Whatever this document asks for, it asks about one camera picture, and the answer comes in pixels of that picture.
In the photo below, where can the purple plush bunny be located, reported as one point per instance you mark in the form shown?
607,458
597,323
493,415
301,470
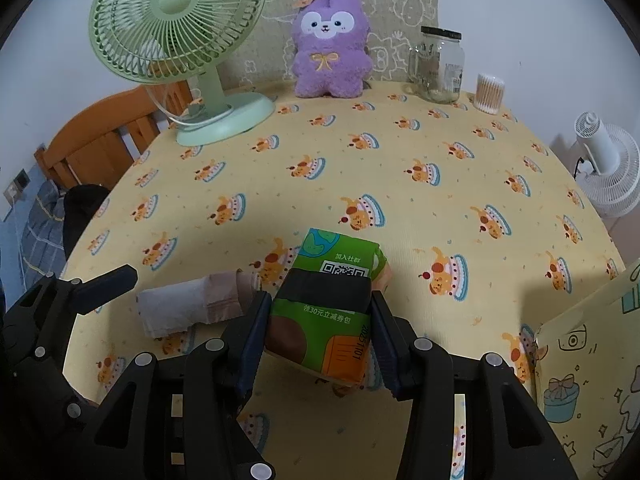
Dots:
327,55

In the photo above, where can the green tissue pack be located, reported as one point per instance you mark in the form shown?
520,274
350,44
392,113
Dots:
325,310

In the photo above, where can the black cloth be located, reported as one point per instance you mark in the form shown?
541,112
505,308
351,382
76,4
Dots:
82,220

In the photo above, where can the green desk fan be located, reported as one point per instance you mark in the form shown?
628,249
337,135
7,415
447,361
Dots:
175,15

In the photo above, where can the glass jar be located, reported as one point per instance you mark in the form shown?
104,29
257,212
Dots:
437,65

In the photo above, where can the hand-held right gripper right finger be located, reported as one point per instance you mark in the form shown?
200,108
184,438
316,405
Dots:
385,355

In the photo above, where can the yellow patterned box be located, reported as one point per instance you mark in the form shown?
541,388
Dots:
590,370

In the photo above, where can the orange wooden headboard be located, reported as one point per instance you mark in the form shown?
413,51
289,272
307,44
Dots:
100,145

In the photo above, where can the blue plaid bedding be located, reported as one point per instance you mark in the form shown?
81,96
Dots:
35,240

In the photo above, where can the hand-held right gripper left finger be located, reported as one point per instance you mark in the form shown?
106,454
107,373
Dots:
257,345

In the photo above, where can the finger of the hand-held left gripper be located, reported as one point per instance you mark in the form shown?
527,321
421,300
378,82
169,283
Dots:
107,285

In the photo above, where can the beige patterned board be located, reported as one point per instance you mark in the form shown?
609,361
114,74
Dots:
400,5

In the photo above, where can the yellow printed tablecloth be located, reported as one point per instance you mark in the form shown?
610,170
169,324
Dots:
400,170

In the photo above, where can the white fan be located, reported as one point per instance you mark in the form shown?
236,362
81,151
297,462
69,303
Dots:
610,165

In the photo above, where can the wall socket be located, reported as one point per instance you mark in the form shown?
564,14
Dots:
17,187

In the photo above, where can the cotton swab container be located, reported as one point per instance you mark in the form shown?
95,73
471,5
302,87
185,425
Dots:
490,92

